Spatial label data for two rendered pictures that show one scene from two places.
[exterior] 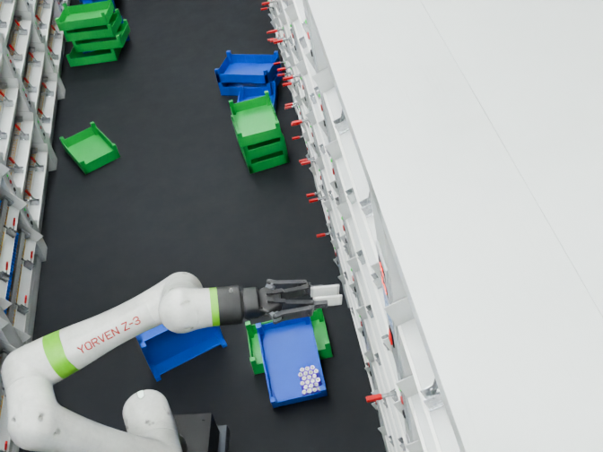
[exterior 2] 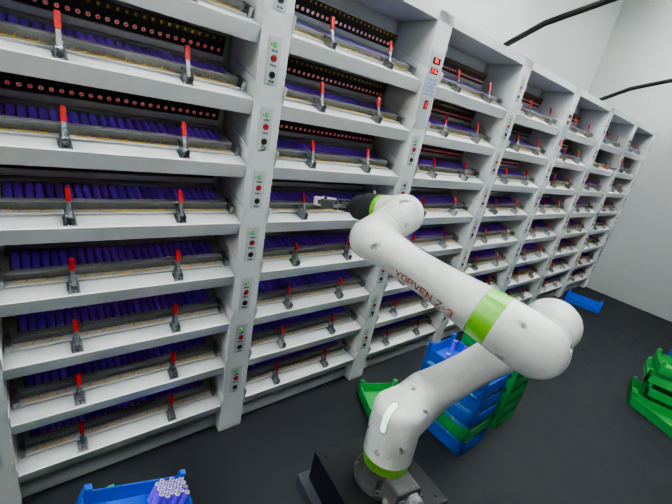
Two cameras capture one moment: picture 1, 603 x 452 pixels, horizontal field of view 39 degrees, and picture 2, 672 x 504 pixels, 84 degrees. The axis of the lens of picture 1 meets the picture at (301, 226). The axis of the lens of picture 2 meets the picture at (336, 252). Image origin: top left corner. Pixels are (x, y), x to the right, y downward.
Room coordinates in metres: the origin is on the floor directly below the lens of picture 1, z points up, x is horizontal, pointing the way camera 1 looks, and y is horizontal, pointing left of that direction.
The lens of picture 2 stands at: (2.21, 0.94, 1.26)
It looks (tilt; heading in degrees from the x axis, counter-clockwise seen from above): 20 degrees down; 228
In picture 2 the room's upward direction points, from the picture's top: 11 degrees clockwise
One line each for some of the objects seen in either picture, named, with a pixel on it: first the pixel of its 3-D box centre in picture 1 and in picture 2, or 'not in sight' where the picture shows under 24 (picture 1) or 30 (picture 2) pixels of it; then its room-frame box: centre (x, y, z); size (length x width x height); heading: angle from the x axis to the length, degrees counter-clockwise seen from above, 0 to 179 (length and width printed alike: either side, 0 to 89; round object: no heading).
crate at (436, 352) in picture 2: not in sight; (466, 362); (0.75, 0.33, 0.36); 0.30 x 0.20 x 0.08; 90
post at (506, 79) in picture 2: not in sight; (461, 216); (0.23, -0.21, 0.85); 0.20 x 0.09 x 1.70; 90
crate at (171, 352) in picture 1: (182, 340); not in sight; (2.22, 0.54, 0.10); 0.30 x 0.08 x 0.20; 109
